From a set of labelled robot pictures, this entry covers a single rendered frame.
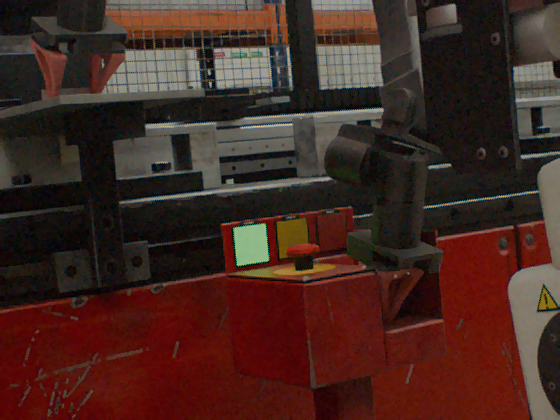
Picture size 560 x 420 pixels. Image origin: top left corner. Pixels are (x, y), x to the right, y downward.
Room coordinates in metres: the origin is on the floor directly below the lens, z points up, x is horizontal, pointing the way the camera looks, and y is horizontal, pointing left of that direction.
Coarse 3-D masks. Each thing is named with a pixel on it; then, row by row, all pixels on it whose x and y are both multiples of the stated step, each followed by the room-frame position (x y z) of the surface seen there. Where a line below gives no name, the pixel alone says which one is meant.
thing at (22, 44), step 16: (0, 0) 1.39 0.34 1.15; (16, 0) 1.40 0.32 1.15; (32, 0) 1.41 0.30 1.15; (48, 0) 1.43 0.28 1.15; (0, 16) 1.39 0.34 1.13; (16, 16) 1.40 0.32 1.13; (32, 16) 1.41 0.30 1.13; (0, 32) 1.39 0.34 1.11; (16, 32) 1.40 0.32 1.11; (32, 32) 1.41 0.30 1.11; (0, 48) 1.39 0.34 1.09; (16, 48) 1.41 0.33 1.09; (32, 48) 1.42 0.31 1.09; (64, 48) 1.44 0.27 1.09
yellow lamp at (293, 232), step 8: (280, 224) 1.29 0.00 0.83; (288, 224) 1.30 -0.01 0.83; (296, 224) 1.31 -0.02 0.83; (304, 224) 1.31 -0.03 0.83; (280, 232) 1.29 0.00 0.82; (288, 232) 1.30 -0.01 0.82; (296, 232) 1.31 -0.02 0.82; (304, 232) 1.31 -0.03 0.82; (280, 240) 1.29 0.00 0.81; (288, 240) 1.30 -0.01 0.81; (296, 240) 1.31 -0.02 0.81; (304, 240) 1.31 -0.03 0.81; (280, 248) 1.29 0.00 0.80; (280, 256) 1.29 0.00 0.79
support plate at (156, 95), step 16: (64, 96) 1.14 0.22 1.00; (80, 96) 1.15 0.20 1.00; (96, 96) 1.16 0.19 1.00; (112, 96) 1.17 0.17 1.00; (128, 96) 1.19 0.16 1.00; (144, 96) 1.20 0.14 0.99; (160, 96) 1.21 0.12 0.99; (176, 96) 1.22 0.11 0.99; (192, 96) 1.23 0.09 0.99; (0, 112) 1.30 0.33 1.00; (16, 112) 1.25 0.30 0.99; (32, 112) 1.23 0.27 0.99; (48, 112) 1.26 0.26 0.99; (64, 112) 1.29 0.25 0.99
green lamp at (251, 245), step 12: (240, 228) 1.26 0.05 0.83; (252, 228) 1.27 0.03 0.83; (264, 228) 1.28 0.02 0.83; (240, 240) 1.26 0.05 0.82; (252, 240) 1.27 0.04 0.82; (264, 240) 1.28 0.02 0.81; (240, 252) 1.26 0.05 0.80; (252, 252) 1.27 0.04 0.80; (264, 252) 1.28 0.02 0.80; (240, 264) 1.26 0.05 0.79
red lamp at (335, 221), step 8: (320, 216) 1.33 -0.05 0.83; (328, 216) 1.34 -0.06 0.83; (336, 216) 1.34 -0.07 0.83; (344, 216) 1.35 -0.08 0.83; (320, 224) 1.33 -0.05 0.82; (328, 224) 1.34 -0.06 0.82; (336, 224) 1.34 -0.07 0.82; (344, 224) 1.35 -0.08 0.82; (320, 232) 1.33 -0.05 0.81; (328, 232) 1.34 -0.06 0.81; (336, 232) 1.34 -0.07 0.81; (344, 232) 1.35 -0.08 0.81; (320, 240) 1.33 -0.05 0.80; (328, 240) 1.34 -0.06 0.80; (336, 240) 1.34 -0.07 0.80; (344, 240) 1.35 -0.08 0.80; (320, 248) 1.33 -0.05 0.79; (328, 248) 1.33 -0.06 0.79; (336, 248) 1.34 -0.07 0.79
